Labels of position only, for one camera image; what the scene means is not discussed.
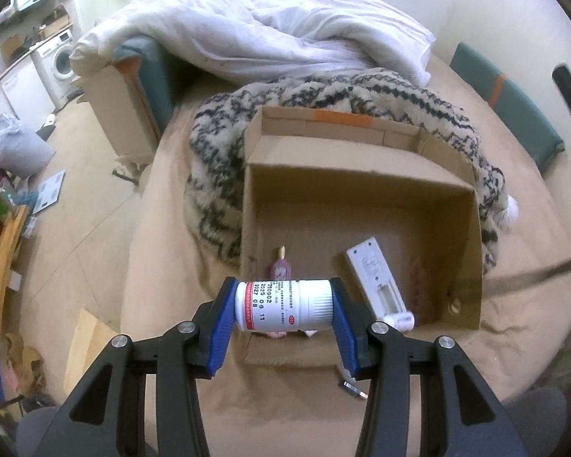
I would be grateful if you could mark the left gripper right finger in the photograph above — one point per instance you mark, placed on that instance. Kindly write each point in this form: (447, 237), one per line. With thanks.
(460, 414)

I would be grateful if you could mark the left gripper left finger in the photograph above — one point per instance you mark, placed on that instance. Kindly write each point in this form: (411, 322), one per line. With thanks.
(105, 413)

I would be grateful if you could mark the white medicine bottle red label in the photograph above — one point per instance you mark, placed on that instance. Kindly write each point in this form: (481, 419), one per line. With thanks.
(284, 306)

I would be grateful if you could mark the teal cushion orange stripe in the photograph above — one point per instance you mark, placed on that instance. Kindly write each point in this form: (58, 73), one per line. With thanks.
(513, 106)

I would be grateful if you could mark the small white pill bottle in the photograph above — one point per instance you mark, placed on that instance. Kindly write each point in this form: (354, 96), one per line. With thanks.
(402, 322)

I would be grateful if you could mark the small black gold tube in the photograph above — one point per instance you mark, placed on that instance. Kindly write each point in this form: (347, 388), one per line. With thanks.
(353, 390)

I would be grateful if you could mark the beige bed cover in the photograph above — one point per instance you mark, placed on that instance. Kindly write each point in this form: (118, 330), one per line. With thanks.
(266, 401)

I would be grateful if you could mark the white remote control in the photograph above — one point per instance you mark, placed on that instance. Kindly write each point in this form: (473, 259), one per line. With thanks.
(375, 279)

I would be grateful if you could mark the wooden chair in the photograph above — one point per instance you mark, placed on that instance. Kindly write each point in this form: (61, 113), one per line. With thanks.
(9, 241)

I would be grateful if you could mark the white floor scale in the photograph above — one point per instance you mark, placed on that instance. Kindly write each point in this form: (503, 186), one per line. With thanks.
(48, 192)

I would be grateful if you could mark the brown cardboard box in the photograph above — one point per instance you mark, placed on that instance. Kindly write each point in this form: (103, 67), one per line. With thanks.
(361, 228)

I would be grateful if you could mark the grey plastic bag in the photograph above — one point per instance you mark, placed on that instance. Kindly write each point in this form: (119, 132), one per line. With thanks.
(22, 152)

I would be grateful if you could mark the patterned knit blanket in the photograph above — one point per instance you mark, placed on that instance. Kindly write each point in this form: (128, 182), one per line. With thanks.
(213, 202)

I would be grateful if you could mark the white duvet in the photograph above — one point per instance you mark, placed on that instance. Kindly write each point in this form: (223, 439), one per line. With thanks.
(244, 41)

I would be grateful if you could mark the white washing machine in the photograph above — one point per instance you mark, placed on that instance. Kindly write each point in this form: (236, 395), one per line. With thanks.
(52, 60)

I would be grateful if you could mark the pink keychain bottle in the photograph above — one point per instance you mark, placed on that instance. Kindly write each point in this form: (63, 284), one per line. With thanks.
(281, 269)

